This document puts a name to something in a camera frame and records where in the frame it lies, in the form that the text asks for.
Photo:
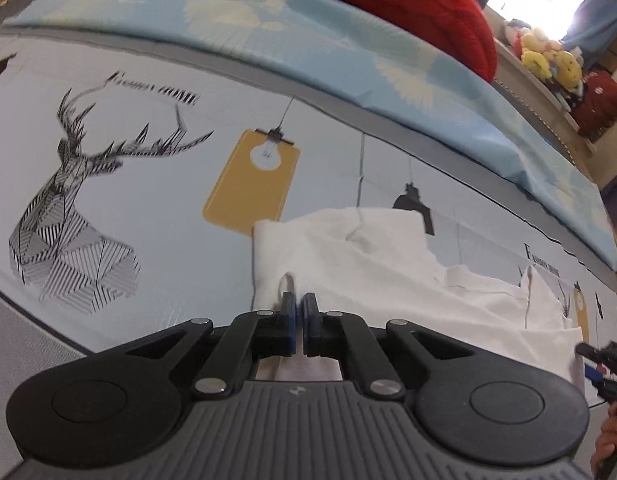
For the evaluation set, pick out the light blue patterned quilt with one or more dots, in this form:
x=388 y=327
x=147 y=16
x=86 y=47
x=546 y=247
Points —
x=338 y=35

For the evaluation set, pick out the blue curtain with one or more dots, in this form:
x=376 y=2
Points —
x=600 y=15

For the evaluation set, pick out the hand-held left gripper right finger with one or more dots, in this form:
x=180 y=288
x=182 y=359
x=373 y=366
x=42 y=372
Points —
x=308 y=322

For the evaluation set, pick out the dark red bag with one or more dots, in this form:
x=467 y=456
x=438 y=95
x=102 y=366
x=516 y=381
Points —
x=600 y=102

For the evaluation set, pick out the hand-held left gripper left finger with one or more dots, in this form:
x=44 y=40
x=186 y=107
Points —
x=290 y=322

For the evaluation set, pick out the red blanket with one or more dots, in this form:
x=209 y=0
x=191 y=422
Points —
x=413 y=0

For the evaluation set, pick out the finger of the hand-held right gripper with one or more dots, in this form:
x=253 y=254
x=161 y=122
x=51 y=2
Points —
x=600 y=360

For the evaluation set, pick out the person's right hand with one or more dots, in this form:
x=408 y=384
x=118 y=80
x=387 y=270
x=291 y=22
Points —
x=613 y=430

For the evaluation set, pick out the white shirt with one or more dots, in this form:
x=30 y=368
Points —
x=368 y=280

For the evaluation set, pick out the pile of plush toys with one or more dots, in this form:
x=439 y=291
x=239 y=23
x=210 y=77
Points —
x=545 y=57

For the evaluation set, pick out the grey printed bed sheet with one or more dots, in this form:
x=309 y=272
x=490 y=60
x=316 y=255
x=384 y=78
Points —
x=153 y=240

